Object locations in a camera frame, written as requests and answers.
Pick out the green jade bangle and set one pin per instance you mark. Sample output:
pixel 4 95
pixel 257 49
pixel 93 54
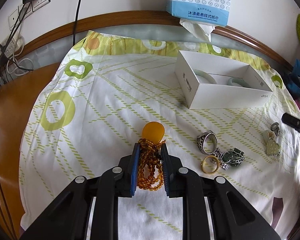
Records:
pixel 233 80

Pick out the green patterned white cloth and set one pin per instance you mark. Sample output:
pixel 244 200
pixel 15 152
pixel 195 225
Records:
pixel 111 92

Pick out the green stone silver pendant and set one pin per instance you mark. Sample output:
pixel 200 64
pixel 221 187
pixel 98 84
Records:
pixel 232 158

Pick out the blue hanging tissue pack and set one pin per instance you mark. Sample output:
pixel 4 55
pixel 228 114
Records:
pixel 200 17

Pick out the white power strip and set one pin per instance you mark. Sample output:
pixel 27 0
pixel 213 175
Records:
pixel 15 47

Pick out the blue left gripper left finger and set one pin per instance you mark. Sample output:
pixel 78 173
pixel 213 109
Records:
pixel 134 161

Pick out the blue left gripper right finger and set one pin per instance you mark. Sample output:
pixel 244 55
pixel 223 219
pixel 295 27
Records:
pixel 167 169

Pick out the wooden headboard rail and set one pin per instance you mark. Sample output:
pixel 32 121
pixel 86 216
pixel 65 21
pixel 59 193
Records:
pixel 135 17

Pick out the pale jade gold pendant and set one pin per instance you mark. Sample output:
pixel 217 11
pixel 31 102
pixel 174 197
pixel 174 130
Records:
pixel 272 147

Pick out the white vivo cardboard box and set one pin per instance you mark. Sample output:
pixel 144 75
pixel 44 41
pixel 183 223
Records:
pixel 200 94

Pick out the white wall socket panel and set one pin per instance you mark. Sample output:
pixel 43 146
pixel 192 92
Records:
pixel 26 10

